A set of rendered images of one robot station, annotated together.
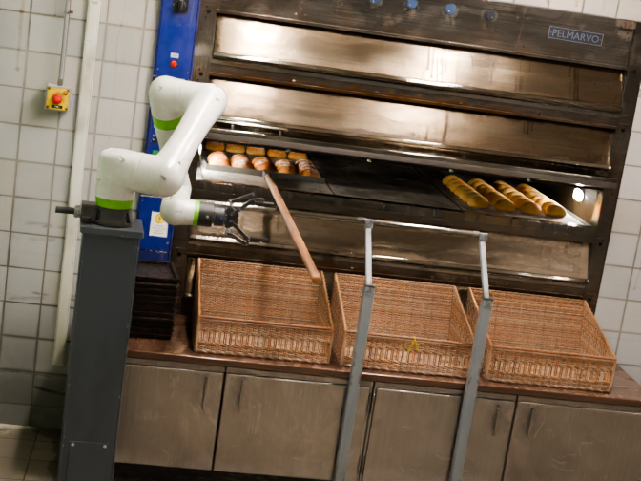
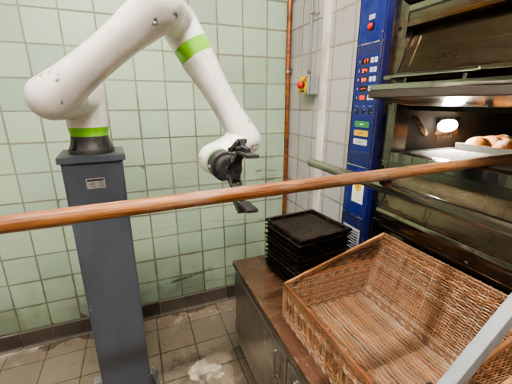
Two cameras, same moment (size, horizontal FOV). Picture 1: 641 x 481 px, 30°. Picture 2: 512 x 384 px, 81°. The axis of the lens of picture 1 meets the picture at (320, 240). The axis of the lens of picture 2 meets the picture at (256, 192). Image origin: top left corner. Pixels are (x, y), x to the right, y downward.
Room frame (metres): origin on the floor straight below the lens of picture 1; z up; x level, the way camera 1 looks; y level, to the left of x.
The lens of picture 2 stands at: (4.22, -0.48, 1.37)
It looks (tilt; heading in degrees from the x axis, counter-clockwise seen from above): 17 degrees down; 77
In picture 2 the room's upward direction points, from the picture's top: straight up
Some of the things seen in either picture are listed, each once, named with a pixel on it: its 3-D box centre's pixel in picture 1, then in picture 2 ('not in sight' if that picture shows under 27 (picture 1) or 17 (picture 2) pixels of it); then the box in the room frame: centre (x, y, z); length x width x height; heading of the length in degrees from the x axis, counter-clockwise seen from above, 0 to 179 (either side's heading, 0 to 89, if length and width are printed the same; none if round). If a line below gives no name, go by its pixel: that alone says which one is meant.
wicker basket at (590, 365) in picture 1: (537, 338); not in sight; (4.99, -0.99, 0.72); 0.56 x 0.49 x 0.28; 99
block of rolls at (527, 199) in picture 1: (503, 195); not in sight; (5.69, -0.83, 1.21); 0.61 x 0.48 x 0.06; 9
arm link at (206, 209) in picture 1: (206, 214); (225, 164); (4.34, 0.43, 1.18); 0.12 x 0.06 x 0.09; 9
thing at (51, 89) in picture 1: (58, 97); (308, 84); (4.90, 1.15, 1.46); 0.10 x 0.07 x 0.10; 99
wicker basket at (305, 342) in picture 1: (261, 308); (387, 315); (4.81, 0.20, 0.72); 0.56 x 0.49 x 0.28; 100
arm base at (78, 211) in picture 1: (95, 212); (91, 142); (3.88, 0.75, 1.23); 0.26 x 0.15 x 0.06; 103
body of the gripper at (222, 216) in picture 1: (226, 217); (231, 170); (4.34, 0.36, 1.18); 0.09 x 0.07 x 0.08; 99
